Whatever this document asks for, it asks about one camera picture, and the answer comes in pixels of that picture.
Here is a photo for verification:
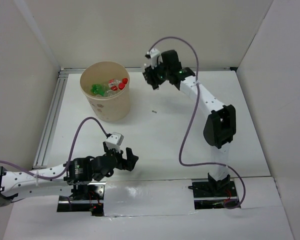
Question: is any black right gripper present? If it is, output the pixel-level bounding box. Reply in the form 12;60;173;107
144;58;170;89

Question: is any large clear bottle red label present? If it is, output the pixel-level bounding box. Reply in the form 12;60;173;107
118;78;129;91

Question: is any small clear bottle red label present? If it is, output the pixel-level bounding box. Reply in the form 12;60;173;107
107;78;121;91

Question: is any green plastic bottle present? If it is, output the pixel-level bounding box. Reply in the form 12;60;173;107
90;84;108;97

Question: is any clear bottle black label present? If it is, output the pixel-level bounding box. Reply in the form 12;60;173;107
141;63;152;73

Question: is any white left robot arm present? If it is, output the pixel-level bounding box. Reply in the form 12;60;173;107
0;142;139;207

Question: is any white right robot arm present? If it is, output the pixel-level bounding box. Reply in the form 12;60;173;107
142;48;237;196

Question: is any beige plastic bin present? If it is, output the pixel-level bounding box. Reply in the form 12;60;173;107
79;61;131;122

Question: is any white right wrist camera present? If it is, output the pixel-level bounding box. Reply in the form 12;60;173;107
145;48;162;69

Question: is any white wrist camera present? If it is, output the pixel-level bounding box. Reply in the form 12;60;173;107
145;48;162;69
105;132;124;153

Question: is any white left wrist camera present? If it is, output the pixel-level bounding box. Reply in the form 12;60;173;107
105;132;124;153

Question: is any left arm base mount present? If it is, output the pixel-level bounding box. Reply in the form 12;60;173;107
56;182;106;217

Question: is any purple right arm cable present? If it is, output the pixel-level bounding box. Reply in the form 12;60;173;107
148;36;246;209

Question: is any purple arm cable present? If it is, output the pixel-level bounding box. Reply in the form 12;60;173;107
148;36;246;209
0;116;110;181

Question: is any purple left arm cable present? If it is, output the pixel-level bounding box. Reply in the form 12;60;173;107
0;116;110;181

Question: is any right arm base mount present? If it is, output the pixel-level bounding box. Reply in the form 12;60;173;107
187;180;240;210

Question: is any aluminium frame rail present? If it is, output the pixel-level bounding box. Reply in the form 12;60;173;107
32;66;238;169

